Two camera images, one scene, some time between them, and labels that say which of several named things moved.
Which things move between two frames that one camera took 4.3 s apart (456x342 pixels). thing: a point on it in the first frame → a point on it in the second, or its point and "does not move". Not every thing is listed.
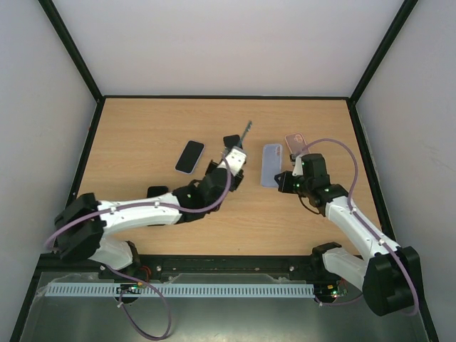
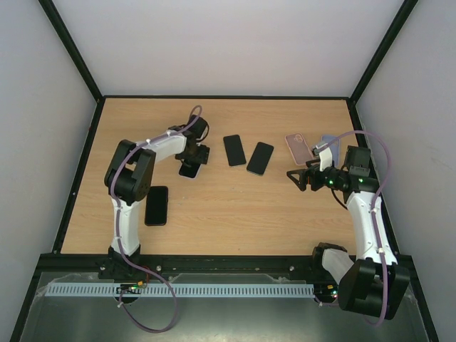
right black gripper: x=282 y=182 → x=308 y=177
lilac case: x=271 y=164 → x=326 y=139
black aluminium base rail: x=151 y=264 does not move
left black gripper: x=239 y=179 → x=202 y=158
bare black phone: x=246 y=130 → x=260 y=158
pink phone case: x=296 y=142 does not move
